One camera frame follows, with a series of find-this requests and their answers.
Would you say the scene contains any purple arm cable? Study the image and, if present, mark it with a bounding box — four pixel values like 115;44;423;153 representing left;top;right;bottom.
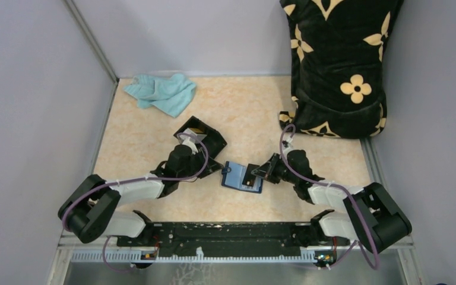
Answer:
279;124;381;271
61;132;210;272

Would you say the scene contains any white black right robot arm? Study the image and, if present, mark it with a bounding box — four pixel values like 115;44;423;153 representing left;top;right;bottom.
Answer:
249;150;413;254

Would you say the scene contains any blue leather card holder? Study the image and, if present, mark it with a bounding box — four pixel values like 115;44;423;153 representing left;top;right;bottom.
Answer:
221;161;263;194

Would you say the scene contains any black floral cushion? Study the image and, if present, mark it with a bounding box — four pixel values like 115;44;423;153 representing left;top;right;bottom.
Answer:
279;0;403;139

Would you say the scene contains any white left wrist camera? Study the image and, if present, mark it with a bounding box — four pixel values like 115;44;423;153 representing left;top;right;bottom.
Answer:
179;135;198;154

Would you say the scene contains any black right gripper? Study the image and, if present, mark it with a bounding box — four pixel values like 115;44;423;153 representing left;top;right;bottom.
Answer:
251;153;298;185

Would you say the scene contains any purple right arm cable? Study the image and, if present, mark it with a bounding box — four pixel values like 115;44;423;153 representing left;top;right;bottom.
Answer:
279;124;381;271

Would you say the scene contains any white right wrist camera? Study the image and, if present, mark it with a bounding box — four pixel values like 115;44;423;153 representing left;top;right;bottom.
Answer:
281;140;294;158

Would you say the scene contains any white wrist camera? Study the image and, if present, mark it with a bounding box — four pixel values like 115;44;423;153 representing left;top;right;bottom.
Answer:
179;135;198;154
281;140;294;158

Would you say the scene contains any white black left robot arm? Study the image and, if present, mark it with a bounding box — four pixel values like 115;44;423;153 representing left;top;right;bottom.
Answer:
58;145;223;246

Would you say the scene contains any black plastic card box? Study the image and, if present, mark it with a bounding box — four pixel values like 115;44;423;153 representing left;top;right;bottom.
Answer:
173;116;227;159

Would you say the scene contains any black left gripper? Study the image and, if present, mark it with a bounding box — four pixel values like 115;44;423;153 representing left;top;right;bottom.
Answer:
178;147;224;181

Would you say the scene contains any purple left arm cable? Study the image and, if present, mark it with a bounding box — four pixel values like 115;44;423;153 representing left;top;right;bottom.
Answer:
61;132;210;272

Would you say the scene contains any grey credit card stack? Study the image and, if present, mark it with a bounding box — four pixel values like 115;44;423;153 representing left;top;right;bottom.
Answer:
183;128;206;140

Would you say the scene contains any light blue cloth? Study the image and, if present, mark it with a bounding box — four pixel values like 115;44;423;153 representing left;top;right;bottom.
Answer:
123;74;197;118

